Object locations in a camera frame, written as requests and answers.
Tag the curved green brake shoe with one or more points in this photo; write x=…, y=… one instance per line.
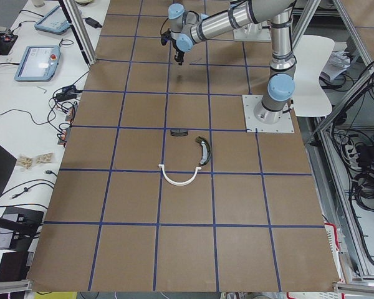
x=206, y=148

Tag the aluminium frame post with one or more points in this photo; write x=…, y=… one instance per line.
x=77, y=26

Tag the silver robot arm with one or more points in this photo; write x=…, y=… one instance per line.
x=187, y=28

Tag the far blue teach pendant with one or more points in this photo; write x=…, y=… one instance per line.
x=54, y=22

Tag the black power adapter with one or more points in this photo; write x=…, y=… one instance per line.
x=92, y=22

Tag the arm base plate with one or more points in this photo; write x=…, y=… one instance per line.
x=259, y=120
x=253, y=33

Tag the white curved plastic bracket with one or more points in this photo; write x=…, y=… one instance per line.
x=177, y=183

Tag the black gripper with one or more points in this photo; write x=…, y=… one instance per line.
x=177, y=53

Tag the near blue teach pendant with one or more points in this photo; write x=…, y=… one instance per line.
x=38, y=63

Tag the white plastic chair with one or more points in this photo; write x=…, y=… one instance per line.
x=312, y=54

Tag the blue teach pendant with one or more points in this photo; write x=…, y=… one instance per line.
x=54, y=22
x=38, y=63

